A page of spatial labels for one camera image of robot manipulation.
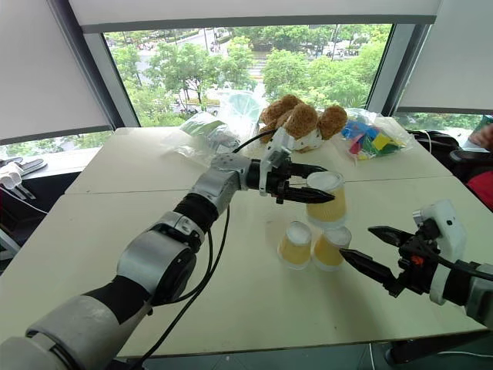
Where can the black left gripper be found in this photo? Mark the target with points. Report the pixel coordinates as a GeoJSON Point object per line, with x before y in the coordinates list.
{"type": "Point", "coordinates": [279, 181]}

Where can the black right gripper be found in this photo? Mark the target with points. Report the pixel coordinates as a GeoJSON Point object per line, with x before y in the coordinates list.
{"type": "Point", "coordinates": [418, 266]}

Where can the yellow plastic cup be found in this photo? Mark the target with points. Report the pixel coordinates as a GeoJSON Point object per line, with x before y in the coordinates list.
{"type": "Point", "coordinates": [329, 210]}

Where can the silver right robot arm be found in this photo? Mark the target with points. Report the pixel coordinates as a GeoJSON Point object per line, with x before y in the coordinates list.
{"type": "Point", "coordinates": [481, 293]}

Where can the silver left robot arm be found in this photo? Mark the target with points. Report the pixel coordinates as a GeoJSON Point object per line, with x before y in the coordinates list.
{"type": "Point", "coordinates": [154, 262]}

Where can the yellow paper cup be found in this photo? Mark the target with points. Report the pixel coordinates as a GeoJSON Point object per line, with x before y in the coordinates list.
{"type": "Point", "coordinates": [327, 250]}
{"type": "Point", "coordinates": [294, 246]}

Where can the brown teddy bear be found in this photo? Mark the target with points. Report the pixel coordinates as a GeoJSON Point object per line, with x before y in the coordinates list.
{"type": "Point", "coordinates": [304, 119]}

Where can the bag of colourful pieces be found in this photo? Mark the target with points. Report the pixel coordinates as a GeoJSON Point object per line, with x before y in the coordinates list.
{"type": "Point", "coordinates": [371, 140]}

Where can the clear bag with green contents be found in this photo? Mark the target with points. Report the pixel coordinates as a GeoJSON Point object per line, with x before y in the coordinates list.
{"type": "Point", "coordinates": [200, 135]}

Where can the person in red clothing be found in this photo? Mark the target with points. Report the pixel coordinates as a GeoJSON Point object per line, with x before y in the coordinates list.
{"type": "Point", "coordinates": [481, 185]}

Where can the black chair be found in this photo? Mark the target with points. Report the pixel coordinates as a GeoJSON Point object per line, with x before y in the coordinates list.
{"type": "Point", "coordinates": [439, 144]}

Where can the white roller blind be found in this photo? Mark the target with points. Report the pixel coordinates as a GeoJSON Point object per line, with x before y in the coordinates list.
{"type": "Point", "coordinates": [254, 11]}
{"type": "Point", "coordinates": [454, 58]}
{"type": "Point", "coordinates": [46, 69]}

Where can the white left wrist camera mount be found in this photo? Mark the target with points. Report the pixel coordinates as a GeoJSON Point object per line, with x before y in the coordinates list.
{"type": "Point", "coordinates": [275, 154]}

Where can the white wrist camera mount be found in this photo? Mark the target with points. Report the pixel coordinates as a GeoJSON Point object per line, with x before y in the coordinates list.
{"type": "Point", "coordinates": [275, 154]}
{"type": "Point", "coordinates": [448, 233]}

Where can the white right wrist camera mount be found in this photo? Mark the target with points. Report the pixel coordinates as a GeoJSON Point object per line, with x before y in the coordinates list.
{"type": "Point", "coordinates": [448, 233]}

